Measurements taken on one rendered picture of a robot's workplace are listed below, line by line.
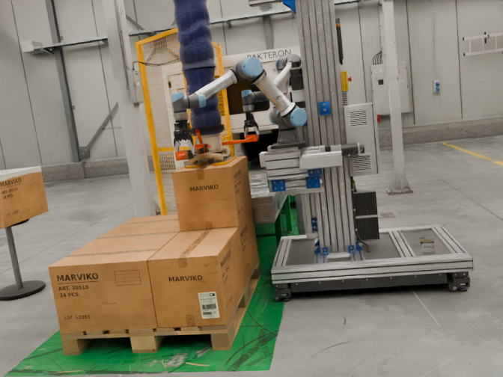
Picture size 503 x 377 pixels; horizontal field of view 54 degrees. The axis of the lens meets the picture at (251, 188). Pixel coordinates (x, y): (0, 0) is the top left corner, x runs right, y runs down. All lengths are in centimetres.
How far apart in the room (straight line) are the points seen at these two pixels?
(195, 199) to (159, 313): 80
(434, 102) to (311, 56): 959
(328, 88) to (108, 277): 183
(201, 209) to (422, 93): 1004
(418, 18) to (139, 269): 1094
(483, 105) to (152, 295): 1116
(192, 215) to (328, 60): 135
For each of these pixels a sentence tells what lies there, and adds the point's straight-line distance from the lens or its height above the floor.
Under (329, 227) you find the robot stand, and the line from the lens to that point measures 351.
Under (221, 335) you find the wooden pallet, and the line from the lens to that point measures 284.
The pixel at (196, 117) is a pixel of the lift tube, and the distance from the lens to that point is 341.
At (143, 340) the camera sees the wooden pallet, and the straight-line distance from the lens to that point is 299.
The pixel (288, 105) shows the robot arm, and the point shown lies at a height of 128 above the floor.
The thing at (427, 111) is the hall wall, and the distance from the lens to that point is 1284.
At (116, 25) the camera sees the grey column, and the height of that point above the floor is 218.
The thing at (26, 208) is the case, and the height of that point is 71.
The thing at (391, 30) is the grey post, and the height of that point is 204.
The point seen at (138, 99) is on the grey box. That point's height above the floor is 150.
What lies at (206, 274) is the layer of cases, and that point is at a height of 44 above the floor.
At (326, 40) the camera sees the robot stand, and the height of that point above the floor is 167.
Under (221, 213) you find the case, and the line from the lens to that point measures 324.
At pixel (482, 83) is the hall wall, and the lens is 1313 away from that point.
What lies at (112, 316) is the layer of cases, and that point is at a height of 23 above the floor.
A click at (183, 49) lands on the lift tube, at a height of 173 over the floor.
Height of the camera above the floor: 128
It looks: 9 degrees down
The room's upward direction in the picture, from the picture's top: 7 degrees counter-clockwise
